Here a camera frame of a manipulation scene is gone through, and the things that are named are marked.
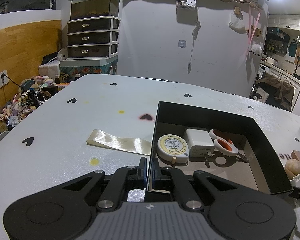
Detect round yellow tape measure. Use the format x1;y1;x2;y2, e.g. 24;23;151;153
157;134;190;164

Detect orange white scissors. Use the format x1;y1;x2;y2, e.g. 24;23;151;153
209;129;249;163

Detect brown cloth covered chair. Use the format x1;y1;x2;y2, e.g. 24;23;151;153
253;74;294;112

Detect black cardboard box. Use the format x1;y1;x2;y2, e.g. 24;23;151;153
147;101;293;198

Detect glass fish tank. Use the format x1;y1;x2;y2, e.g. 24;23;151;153
70;0;120;20

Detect white power adapter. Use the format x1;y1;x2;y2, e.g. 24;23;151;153
184;128;215;158

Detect white plush sheep toy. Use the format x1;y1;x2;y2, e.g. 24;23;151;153
249;44;262;56

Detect pile of plush toys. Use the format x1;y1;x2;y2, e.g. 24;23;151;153
0;75;71;130

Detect shiny cream ribbon strip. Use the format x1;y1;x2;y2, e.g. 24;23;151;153
87;129;152;156

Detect white three-drawer cabinet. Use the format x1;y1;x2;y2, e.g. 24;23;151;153
67;16;121;59

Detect teal patterned side table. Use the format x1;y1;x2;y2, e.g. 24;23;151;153
59;56;118;82

